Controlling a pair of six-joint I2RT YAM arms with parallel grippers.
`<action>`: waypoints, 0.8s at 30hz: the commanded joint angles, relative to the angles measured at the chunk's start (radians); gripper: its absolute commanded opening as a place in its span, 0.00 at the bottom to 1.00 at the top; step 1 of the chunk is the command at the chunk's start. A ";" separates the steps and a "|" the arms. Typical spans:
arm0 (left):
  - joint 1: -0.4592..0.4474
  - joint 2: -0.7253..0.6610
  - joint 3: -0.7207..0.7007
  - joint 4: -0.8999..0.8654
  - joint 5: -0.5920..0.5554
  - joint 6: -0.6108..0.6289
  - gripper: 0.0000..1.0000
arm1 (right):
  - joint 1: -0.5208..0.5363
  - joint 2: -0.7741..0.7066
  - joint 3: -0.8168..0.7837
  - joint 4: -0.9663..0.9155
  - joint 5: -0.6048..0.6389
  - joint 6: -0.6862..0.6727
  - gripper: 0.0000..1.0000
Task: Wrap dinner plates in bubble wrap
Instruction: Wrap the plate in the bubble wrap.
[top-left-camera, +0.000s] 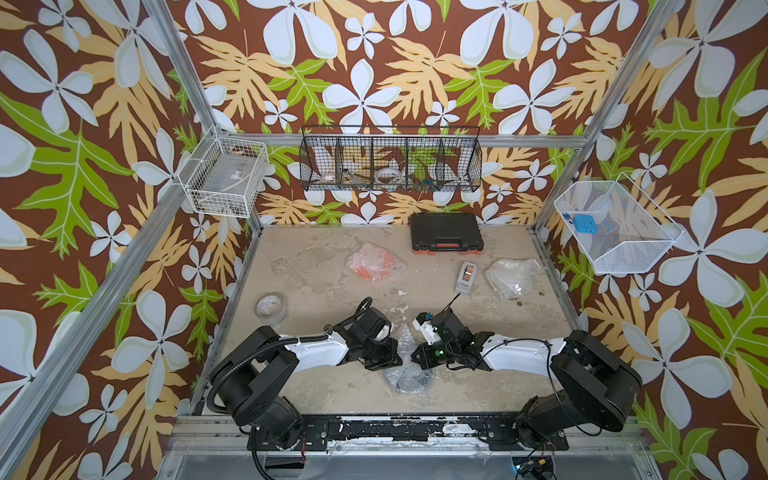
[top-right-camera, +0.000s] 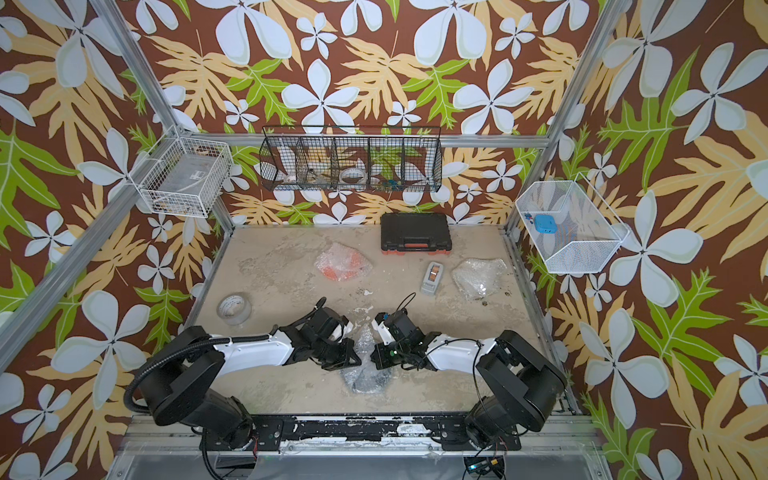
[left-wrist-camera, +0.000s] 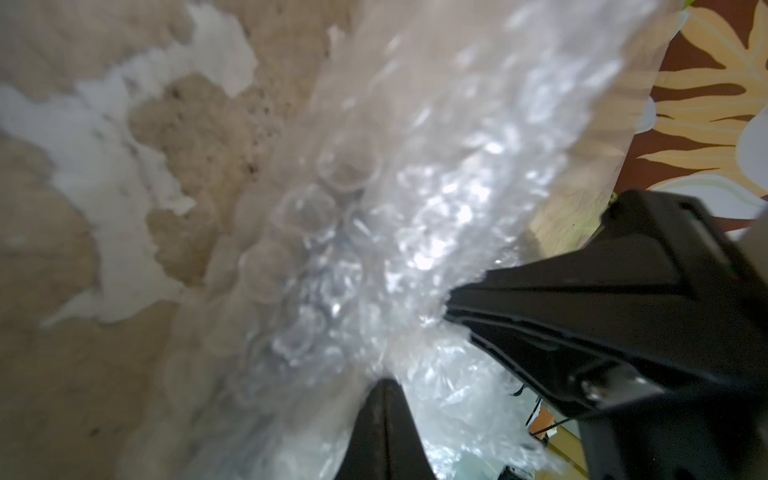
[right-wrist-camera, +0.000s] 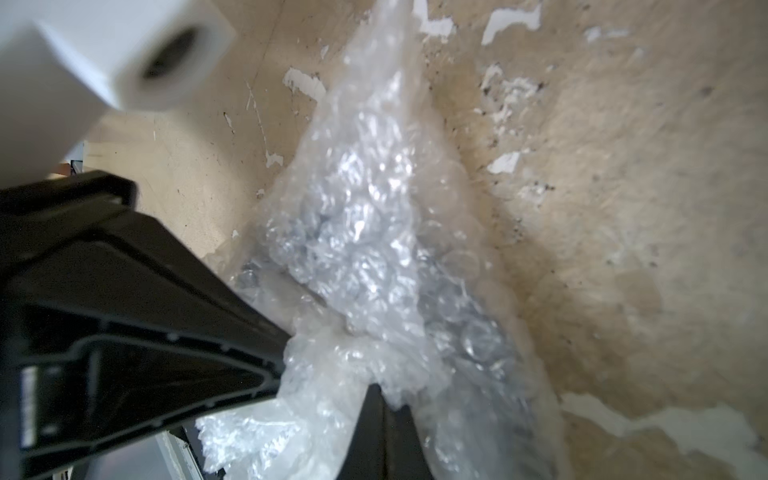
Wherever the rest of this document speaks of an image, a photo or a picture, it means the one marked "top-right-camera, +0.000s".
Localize grey tape dispenser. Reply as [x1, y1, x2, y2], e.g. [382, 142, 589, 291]
[420, 262, 444, 296]

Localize clear bubble wrap sheet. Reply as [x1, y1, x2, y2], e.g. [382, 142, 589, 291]
[314, 242, 373, 282]

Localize clear tape roll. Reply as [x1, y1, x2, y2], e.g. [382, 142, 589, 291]
[216, 293, 252, 327]

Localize orange plastic plate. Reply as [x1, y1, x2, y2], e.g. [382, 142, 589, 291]
[317, 253, 368, 282]

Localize black dinner plate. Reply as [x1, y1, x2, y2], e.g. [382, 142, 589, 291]
[345, 370, 391, 394]

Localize white wire basket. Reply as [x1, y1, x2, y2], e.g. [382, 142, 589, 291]
[131, 127, 233, 218]
[515, 174, 630, 276]

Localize white wire basket right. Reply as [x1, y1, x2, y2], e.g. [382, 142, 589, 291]
[515, 174, 630, 276]

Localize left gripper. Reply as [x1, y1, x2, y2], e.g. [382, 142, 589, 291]
[314, 336, 366, 368]

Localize blue small object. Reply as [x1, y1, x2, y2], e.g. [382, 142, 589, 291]
[533, 214, 558, 234]

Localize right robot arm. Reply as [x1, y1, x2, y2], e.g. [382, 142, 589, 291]
[371, 308, 567, 449]

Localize black wire basket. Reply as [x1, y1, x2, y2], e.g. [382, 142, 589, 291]
[256, 126, 444, 192]

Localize white wire basket left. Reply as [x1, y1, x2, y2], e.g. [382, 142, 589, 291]
[131, 127, 233, 218]

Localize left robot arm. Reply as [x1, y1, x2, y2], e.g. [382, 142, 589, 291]
[123, 301, 362, 449]

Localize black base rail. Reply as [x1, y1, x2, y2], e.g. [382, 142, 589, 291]
[239, 412, 521, 454]

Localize black tool case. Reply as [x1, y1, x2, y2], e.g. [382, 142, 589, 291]
[380, 213, 453, 255]

